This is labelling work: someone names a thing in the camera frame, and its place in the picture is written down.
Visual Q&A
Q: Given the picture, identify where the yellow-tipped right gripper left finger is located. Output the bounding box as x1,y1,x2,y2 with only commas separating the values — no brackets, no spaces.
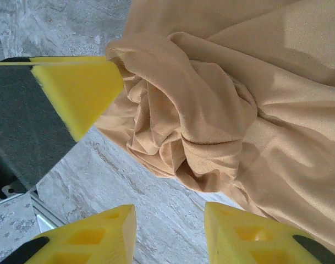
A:
6,203,137,264

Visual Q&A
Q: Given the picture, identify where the aluminium side rail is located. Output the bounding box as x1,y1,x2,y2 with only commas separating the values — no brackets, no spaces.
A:
29,191,65,230

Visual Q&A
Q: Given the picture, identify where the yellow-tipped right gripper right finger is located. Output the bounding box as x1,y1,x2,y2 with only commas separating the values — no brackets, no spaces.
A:
204,201,335,264

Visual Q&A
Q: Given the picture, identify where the orange t-shirt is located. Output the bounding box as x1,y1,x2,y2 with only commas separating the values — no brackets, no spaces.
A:
95,0,335,258

